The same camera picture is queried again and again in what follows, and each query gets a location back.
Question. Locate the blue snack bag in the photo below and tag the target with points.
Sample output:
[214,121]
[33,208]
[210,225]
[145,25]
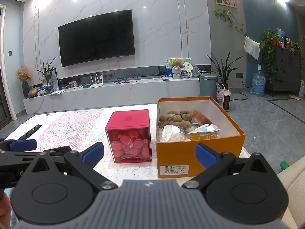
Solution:
[43,91]

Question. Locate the marble television cabinet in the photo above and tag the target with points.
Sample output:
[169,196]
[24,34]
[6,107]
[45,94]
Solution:
[114,93]

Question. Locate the beige sofa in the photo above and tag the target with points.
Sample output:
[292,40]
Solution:
[295,183]

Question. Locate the black television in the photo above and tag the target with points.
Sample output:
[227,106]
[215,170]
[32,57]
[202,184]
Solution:
[95,38]

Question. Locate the teddy bear bouquet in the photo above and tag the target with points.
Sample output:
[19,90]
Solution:
[176,63]

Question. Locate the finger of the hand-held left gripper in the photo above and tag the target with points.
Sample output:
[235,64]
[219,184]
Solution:
[23,145]
[59,151]

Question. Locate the orange cardboard box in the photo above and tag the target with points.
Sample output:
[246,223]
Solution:
[181,152]

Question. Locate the green toy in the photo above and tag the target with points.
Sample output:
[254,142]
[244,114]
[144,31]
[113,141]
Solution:
[284,165]

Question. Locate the dark grey dresser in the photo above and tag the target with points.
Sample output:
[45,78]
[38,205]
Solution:
[286,69]

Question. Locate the white hanging cloth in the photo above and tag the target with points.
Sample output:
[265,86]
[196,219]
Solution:
[252,47]

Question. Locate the long-leaf potted plant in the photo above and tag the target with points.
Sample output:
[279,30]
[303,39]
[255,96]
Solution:
[224,71]

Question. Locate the white space heater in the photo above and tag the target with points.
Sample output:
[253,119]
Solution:
[226,100]

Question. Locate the white plastic bag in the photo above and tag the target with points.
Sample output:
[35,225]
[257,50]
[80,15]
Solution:
[171,132]

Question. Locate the green ivy plant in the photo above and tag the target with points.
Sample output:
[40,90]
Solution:
[269,40]

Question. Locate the blue water jug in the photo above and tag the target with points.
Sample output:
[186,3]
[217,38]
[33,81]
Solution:
[258,83]

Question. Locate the white set-top box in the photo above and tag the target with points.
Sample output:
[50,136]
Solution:
[167,78]

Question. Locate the white router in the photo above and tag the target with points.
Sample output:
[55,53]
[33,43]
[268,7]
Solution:
[96,84]

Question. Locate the green plant glass vase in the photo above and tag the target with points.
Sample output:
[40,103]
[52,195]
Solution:
[47,74]

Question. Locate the dried yellow flowers vase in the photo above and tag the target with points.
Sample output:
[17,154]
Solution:
[22,74]

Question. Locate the dark wall outlet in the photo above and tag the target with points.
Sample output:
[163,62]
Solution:
[239,75]

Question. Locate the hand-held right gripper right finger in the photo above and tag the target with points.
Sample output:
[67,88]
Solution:
[206,153]

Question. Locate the pale lace tablecloth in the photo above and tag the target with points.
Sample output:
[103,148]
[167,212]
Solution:
[71,124]

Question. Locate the grey trash bin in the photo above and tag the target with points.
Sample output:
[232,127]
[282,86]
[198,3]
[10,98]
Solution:
[208,85]

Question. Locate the red cube container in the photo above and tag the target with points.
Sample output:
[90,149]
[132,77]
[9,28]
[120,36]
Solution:
[128,119]

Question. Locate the white round fan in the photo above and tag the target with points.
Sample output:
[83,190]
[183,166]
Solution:
[187,66]

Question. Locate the trailing vine plant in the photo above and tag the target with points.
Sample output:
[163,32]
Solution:
[222,14]

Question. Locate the yellow packet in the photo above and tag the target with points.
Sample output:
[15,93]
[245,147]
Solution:
[202,137]

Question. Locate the pink woven basket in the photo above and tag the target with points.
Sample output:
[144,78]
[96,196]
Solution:
[219,93]

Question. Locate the small pink photo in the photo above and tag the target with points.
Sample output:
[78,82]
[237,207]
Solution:
[72,84]

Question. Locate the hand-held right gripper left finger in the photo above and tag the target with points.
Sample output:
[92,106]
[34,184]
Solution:
[93,151]

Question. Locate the pale paper sheets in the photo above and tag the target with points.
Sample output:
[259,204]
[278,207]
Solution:
[57,92]

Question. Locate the silver foil packet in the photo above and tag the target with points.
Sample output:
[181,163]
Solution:
[205,128]

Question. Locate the black remote control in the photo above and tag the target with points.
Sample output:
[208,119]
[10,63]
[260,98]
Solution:
[31,131]

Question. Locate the brown round basket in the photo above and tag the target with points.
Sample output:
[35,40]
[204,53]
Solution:
[33,93]

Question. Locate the green white poster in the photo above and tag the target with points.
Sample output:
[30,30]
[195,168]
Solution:
[168,63]

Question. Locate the brown plush toy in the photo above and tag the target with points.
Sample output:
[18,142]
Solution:
[176,121]

